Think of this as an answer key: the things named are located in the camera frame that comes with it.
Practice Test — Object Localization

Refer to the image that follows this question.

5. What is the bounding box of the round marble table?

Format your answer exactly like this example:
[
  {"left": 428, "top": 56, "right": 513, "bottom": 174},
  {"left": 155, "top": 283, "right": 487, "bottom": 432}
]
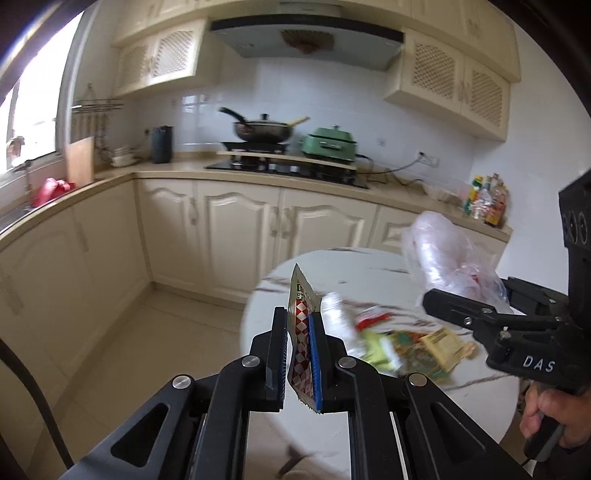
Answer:
[{"left": 240, "top": 247, "right": 525, "bottom": 480}]

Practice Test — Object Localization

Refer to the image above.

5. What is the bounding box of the long wooden plank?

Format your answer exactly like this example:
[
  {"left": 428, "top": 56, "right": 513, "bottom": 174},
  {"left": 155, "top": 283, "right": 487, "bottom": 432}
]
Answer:
[{"left": 216, "top": 150, "right": 358, "bottom": 171}]

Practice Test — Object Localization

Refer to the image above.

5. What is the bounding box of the black wok with lid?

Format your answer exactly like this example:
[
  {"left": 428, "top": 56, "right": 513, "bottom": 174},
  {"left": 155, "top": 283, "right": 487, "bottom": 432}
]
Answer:
[{"left": 219, "top": 107, "right": 311, "bottom": 144}]

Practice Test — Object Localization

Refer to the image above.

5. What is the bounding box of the stack of white bowls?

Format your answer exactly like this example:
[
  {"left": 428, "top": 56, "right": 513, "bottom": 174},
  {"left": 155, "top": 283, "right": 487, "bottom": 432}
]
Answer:
[{"left": 111, "top": 145, "right": 141, "bottom": 167}]

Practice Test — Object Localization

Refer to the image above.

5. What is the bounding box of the red checkered wrapper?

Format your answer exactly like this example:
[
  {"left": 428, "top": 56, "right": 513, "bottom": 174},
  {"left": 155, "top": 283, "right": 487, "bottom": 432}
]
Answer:
[{"left": 287, "top": 264, "right": 324, "bottom": 416}]

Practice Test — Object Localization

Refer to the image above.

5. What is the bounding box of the red and white wrapper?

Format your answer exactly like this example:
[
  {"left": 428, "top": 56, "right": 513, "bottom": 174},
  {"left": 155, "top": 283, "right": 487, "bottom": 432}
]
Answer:
[{"left": 355, "top": 308, "right": 393, "bottom": 329}]

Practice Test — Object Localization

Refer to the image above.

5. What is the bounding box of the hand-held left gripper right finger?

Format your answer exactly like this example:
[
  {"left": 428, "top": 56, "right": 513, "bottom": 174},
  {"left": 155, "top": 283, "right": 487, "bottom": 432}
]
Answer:
[{"left": 309, "top": 313, "right": 532, "bottom": 480}]

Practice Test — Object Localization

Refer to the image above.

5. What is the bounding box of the person's right hand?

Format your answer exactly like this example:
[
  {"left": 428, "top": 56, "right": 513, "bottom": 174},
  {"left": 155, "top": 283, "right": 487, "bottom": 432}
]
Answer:
[{"left": 521, "top": 383, "right": 591, "bottom": 449}]

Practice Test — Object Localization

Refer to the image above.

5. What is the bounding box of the white bowl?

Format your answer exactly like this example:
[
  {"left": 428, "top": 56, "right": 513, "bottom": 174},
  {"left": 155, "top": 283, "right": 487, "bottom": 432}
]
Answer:
[{"left": 422, "top": 182, "right": 462, "bottom": 201}]

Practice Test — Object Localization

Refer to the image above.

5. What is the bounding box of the black range hood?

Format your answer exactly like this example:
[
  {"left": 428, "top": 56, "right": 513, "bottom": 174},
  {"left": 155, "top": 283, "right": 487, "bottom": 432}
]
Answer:
[{"left": 210, "top": 0, "right": 406, "bottom": 72}]

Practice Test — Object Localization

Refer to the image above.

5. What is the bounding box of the black gas stove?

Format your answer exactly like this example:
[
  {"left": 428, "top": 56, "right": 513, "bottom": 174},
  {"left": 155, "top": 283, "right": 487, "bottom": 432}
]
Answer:
[{"left": 204, "top": 159, "right": 371, "bottom": 190}]

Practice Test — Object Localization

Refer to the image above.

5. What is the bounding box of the hanging metal utensil rack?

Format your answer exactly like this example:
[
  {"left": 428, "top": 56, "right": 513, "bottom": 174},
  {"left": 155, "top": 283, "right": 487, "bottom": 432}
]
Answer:
[{"left": 71, "top": 84, "right": 124, "bottom": 153}]

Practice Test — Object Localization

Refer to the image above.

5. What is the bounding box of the black cable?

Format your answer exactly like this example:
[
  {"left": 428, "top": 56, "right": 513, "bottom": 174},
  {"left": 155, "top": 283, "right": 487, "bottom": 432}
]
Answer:
[{"left": 0, "top": 339, "right": 75, "bottom": 467}]

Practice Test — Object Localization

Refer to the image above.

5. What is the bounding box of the yellow paper packet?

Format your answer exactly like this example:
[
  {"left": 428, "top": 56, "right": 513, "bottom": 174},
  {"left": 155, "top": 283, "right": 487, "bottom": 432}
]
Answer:
[{"left": 418, "top": 327, "right": 467, "bottom": 370}]

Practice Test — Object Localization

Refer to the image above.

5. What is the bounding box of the black kettle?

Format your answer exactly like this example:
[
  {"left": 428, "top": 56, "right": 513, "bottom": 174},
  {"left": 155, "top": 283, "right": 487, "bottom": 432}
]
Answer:
[{"left": 151, "top": 126, "right": 174, "bottom": 164}]

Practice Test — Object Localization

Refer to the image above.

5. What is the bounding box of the green electric pot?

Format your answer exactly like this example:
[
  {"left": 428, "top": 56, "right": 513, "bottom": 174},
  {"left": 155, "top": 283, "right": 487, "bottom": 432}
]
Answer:
[{"left": 300, "top": 124, "right": 363, "bottom": 162}]

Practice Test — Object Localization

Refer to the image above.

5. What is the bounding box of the red dish rack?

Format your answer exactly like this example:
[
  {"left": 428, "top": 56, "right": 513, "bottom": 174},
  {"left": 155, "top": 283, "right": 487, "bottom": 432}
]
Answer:
[{"left": 36, "top": 178, "right": 77, "bottom": 206}]

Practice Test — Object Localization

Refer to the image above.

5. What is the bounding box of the clear plastic bag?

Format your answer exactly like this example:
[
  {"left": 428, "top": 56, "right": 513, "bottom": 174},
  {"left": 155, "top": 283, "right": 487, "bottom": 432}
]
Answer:
[{"left": 401, "top": 211, "right": 513, "bottom": 315}]

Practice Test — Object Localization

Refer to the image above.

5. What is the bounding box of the cluster of condiment bottles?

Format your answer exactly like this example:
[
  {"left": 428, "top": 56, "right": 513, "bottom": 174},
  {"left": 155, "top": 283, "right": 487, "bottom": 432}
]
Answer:
[{"left": 463, "top": 173, "right": 510, "bottom": 228}]

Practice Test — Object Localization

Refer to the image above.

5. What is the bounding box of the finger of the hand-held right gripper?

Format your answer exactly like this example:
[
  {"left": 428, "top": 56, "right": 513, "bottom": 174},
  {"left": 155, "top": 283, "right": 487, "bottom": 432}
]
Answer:
[
  {"left": 505, "top": 275, "right": 572, "bottom": 320},
  {"left": 421, "top": 288, "right": 565, "bottom": 352}
]

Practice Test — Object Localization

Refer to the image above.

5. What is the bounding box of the sliding window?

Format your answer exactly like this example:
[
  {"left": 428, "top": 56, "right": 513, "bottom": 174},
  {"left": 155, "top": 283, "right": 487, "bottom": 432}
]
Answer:
[{"left": 0, "top": 9, "right": 86, "bottom": 176}]

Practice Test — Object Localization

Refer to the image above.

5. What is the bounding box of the green patterned wrapper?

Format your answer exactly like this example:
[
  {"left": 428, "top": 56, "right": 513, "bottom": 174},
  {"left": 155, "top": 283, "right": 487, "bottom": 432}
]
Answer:
[{"left": 392, "top": 330, "right": 451, "bottom": 381}]

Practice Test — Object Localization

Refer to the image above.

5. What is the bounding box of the white crumpled wrapper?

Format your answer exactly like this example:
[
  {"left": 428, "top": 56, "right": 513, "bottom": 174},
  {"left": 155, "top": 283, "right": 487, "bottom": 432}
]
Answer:
[{"left": 321, "top": 292, "right": 365, "bottom": 356}]

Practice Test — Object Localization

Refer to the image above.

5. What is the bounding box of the steel faucet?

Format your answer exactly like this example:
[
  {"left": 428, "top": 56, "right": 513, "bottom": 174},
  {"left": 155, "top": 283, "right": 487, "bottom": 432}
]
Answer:
[{"left": 7, "top": 137, "right": 35, "bottom": 208}]

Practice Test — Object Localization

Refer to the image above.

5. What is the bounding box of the yellow green wrapper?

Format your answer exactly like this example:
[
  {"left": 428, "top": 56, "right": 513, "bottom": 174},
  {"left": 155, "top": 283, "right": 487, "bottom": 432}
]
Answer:
[{"left": 362, "top": 330, "right": 402, "bottom": 370}]

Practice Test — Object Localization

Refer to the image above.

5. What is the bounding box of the cream lattice door cabinet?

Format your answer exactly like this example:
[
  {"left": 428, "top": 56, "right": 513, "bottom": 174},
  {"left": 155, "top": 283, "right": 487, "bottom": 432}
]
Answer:
[
  {"left": 383, "top": 28, "right": 512, "bottom": 141},
  {"left": 112, "top": 18, "right": 208, "bottom": 99}
]

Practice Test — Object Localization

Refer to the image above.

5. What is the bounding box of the black portable burner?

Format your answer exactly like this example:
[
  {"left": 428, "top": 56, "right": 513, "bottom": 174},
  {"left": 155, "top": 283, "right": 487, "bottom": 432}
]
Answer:
[{"left": 221, "top": 141, "right": 289, "bottom": 155}]

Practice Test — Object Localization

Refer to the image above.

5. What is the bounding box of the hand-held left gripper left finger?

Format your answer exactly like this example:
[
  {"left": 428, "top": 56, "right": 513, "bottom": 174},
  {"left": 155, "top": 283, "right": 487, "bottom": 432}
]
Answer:
[{"left": 60, "top": 307, "right": 290, "bottom": 480}]

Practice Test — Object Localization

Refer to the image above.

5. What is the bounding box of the black power cord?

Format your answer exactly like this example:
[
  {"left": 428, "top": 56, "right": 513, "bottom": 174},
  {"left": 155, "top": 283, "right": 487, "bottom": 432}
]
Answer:
[{"left": 355, "top": 154, "right": 430, "bottom": 185}]

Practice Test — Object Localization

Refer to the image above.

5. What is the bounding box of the wooden cutting board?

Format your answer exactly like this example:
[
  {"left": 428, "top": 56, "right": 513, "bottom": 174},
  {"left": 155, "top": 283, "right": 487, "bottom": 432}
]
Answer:
[{"left": 66, "top": 137, "right": 95, "bottom": 184}]

